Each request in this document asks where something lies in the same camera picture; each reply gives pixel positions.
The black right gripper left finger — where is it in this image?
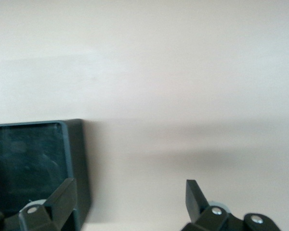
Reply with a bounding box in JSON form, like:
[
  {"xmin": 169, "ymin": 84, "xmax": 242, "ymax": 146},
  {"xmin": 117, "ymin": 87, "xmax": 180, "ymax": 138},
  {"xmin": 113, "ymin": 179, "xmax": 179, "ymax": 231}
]
[{"xmin": 0, "ymin": 177, "xmax": 77, "ymax": 231}]

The black plastic box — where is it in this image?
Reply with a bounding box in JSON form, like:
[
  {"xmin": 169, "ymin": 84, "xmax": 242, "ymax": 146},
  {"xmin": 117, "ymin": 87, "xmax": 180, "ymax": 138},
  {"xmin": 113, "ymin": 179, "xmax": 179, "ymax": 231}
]
[{"xmin": 0, "ymin": 118, "xmax": 93, "ymax": 231}]

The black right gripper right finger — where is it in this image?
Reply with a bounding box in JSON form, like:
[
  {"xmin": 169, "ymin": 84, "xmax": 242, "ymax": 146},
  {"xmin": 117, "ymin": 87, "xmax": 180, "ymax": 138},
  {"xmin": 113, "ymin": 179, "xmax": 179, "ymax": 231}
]
[{"xmin": 182, "ymin": 179, "xmax": 280, "ymax": 231}]

